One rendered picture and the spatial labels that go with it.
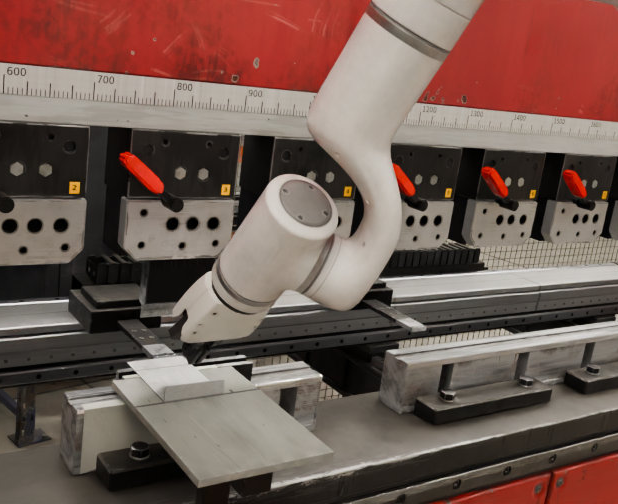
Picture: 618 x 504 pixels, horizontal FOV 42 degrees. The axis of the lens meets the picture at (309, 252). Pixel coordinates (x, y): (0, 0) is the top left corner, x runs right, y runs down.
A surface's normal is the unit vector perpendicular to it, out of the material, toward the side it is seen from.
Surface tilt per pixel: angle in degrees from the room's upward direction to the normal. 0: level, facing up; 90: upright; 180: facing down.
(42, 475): 0
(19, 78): 90
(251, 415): 0
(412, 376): 90
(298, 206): 41
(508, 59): 90
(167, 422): 0
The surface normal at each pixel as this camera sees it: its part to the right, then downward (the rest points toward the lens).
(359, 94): -0.34, 0.25
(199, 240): 0.55, 0.28
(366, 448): 0.13, -0.96
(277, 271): -0.07, 0.76
